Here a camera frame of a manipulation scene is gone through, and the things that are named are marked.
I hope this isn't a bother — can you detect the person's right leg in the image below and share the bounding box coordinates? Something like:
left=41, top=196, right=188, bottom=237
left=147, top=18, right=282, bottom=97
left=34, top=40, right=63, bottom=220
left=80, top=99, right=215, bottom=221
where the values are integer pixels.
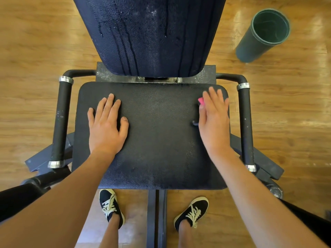
left=177, top=219, right=197, bottom=248

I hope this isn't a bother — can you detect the person's left hand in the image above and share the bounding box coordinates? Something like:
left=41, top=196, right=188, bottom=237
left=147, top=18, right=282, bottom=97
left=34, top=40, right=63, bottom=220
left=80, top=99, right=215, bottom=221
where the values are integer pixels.
left=87, top=93, right=130, bottom=158

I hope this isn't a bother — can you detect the dark green plastic bucket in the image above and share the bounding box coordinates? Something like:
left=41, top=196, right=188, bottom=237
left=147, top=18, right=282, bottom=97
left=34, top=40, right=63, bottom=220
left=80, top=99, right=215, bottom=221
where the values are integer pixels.
left=235, top=9, right=291, bottom=63

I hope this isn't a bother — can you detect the person's left black shoe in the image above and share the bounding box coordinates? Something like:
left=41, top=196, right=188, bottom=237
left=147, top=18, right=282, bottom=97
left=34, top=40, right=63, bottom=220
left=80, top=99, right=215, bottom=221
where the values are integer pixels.
left=99, top=188, right=126, bottom=229

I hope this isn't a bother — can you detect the person's left forearm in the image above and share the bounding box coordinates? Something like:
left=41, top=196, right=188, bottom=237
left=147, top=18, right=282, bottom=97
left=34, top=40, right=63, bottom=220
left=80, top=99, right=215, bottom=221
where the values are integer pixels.
left=0, top=149, right=116, bottom=248

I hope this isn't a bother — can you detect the person's right hand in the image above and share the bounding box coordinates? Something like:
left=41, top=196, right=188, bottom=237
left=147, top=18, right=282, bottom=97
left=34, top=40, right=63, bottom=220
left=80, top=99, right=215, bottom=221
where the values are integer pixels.
left=198, top=86, right=231, bottom=158

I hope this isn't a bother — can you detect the person's right black shoe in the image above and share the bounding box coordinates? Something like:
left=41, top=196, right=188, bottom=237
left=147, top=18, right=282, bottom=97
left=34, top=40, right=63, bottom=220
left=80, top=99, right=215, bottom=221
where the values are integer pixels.
left=173, top=196, right=210, bottom=232

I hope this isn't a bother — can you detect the person's black shoe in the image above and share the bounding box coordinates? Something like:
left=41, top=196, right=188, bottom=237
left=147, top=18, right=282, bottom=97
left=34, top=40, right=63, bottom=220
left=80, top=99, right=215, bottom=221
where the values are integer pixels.
left=99, top=188, right=126, bottom=229
left=173, top=196, right=210, bottom=232

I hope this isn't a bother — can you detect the person's left leg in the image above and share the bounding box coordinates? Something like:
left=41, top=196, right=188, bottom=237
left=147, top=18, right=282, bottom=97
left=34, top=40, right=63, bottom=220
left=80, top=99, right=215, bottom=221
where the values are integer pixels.
left=99, top=214, right=122, bottom=248

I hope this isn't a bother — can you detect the person's right forearm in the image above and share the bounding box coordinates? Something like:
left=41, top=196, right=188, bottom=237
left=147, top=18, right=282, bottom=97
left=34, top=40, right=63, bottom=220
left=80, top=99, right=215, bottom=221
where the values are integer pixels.
left=207, top=147, right=327, bottom=248

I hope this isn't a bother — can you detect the person's leg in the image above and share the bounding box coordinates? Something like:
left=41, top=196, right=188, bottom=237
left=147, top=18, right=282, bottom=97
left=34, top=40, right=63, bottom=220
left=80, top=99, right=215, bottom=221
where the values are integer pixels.
left=177, top=219, right=197, bottom=248
left=99, top=214, right=122, bottom=248

